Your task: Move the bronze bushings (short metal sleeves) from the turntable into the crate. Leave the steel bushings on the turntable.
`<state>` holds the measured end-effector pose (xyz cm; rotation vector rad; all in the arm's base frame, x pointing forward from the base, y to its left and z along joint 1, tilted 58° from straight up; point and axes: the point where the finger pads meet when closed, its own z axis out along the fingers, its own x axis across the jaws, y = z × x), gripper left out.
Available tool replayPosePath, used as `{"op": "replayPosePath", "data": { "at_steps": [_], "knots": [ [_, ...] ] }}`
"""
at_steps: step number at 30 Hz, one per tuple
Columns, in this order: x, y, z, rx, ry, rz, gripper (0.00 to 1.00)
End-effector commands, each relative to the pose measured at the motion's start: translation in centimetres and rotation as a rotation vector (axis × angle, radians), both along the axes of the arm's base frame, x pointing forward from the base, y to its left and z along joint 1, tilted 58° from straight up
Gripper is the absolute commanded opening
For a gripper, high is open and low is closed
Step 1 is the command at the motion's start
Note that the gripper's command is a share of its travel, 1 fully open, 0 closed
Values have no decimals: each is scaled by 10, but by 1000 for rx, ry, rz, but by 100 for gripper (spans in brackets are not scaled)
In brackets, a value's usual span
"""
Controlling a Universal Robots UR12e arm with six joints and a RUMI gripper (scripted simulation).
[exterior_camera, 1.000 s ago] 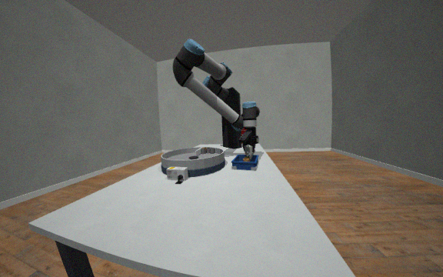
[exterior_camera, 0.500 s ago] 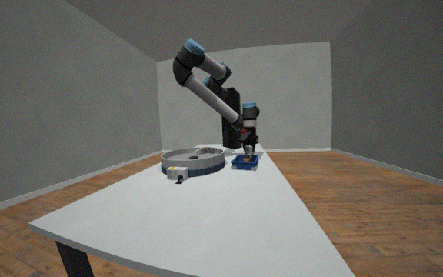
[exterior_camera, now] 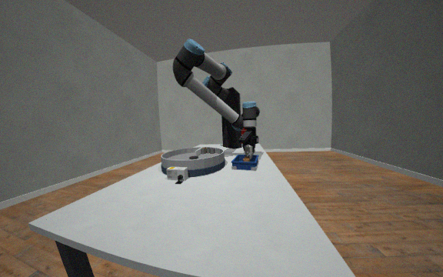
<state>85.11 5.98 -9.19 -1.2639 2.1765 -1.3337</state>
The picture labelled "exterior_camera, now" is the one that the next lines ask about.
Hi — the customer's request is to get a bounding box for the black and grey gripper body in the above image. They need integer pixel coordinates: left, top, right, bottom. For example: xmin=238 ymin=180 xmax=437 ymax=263
xmin=245 ymin=127 xmax=258 ymax=145

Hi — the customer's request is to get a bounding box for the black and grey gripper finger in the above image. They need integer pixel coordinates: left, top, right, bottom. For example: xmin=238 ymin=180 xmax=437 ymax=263
xmin=249 ymin=142 xmax=255 ymax=160
xmin=242 ymin=143 xmax=250 ymax=158

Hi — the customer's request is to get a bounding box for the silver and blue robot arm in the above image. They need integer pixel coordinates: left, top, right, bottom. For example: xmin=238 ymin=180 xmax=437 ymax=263
xmin=173 ymin=39 xmax=260 ymax=132

